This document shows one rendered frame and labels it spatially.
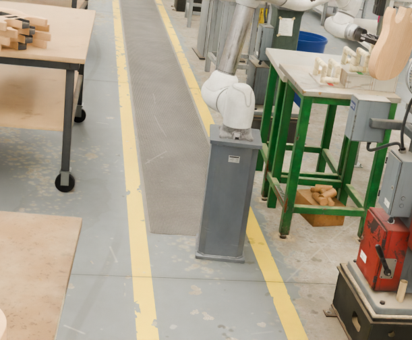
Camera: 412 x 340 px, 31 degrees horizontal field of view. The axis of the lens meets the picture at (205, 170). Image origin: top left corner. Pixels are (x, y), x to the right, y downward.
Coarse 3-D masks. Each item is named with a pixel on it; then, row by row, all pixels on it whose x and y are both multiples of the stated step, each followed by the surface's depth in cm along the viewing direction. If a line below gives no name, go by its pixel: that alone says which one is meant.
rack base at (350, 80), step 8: (344, 72) 429; (352, 72) 426; (368, 72) 431; (344, 80) 428; (352, 80) 426; (360, 80) 426; (368, 80) 427; (352, 88) 427; (360, 88) 428; (368, 88) 429
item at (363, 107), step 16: (352, 96) 340; (368, 96) 339; (384, 96) 342; (352, 112) 339; (368, 112) 335; (384, 112) 336; (352, 128) 338; (368, 128) 338; (368, 144) 347; (384, 144) 338; (400, 144) 330
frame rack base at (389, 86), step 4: (368, 52) 446; (364, 60) 443; (360, 64) 450; (396, 76) 428; (376, 80) 427; (380, 80) 428; (384, 80) 428; (388, 80) 428; (392, 80) 428; (396, 80) 429; (372, 84) 428; (376, 84) 428; (380, 84) 428; (384, 84) 429; (388, 84) 429; (392, 84) 429; (372, 88) 429; (376, 88) 429; (380, 88) 429; (384, 88) 430; (388, 88) 430; (392, 88) 430; (392, 92) 431
